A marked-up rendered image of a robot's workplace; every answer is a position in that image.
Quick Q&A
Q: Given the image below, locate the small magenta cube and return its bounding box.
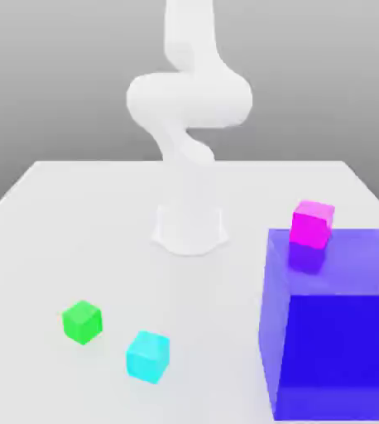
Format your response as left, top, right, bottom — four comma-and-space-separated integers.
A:
288, 199, 336, 251

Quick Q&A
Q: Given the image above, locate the small cyan cube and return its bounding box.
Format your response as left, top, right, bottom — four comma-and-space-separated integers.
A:
125, 330, 171, 385

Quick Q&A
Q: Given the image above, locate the large blue box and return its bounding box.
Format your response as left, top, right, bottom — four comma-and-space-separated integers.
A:
257, 228, 379, 422

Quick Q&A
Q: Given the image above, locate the small green cube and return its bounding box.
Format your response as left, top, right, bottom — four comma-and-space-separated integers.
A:
60, 299, 103, 346

